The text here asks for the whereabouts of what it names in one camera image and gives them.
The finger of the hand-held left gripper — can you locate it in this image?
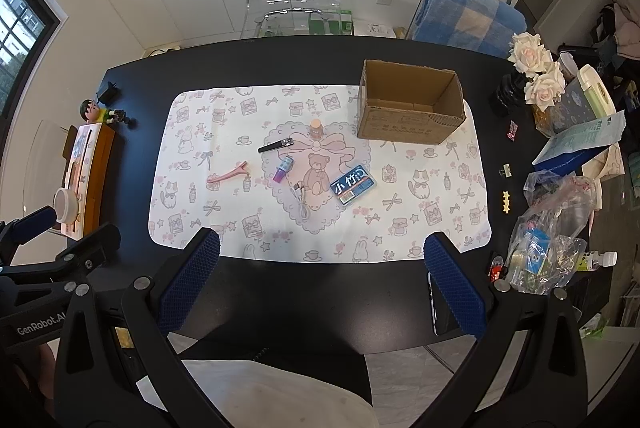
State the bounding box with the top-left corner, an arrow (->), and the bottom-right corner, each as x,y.
0,205 -> 59,255
0,222 -> 122,282

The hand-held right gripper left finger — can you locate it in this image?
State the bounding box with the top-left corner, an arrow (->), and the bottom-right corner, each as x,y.
54,227 -> 221,428

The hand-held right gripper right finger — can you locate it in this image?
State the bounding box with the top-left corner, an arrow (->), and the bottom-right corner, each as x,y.
415,231 -> 589,428

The pink hair clip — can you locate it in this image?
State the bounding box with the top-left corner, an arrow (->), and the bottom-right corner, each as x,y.
207,160 -> 252,184

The white cable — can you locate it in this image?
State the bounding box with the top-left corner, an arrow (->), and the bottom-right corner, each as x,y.
290,180 -> 312,221

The small purple bottle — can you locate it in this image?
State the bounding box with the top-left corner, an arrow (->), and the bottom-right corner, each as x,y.
271,156 -> 295,185

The blue box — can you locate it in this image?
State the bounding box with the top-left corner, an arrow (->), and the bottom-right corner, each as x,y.
330,164 -> 376,205

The black nail clipper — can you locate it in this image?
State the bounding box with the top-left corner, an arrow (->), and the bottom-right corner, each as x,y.
258,138 -> 294,154

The brown cardboard box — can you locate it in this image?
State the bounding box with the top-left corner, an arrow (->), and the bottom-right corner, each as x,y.
356,59 -> 467,145

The white round container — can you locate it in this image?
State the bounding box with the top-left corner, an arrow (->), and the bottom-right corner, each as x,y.
54,188 -> 78,224

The white pink printed mat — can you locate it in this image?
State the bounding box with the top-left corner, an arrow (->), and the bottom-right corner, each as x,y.
148,83 -> 493,265

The wooden tissue box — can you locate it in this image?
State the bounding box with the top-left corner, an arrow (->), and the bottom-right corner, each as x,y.
59,124 -> 117,239

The black desk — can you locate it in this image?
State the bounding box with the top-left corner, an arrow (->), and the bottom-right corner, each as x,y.
92,35 -> 626,351

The clear plastic bag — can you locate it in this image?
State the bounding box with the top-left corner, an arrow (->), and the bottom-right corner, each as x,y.
505,170 -> 598,295

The green cartoon figurine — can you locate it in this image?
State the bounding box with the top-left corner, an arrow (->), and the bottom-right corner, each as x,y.
79,99 -> 113,125

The small bottle white cap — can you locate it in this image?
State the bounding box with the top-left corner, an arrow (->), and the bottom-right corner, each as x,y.
575,250 -> 618,272

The black power adapter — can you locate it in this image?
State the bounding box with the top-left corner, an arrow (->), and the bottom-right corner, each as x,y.
96,81 -> 121,105

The black framed window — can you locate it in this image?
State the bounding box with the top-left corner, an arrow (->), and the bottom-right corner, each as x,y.
0,0 -> 68,119

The blue white paper packet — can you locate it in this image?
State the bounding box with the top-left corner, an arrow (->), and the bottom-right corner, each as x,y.
532,110 -> 627,171

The black vase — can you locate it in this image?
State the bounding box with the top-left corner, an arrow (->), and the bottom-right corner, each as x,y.
489,73 -> 526,116

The white artificial rose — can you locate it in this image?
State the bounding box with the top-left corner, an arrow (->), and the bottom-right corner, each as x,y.
524,62 -> 566,111
507,32 -> 553,76

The wet wipes pack green lid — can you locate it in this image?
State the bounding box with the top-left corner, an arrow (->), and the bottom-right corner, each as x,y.
565,64 -> 617,134

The blue checked blanket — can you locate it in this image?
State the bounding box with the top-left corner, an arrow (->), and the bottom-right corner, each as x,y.
407,0 -> 528,59

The pile of clothes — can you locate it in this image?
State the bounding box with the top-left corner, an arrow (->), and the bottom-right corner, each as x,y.
595,0 -> 640,59

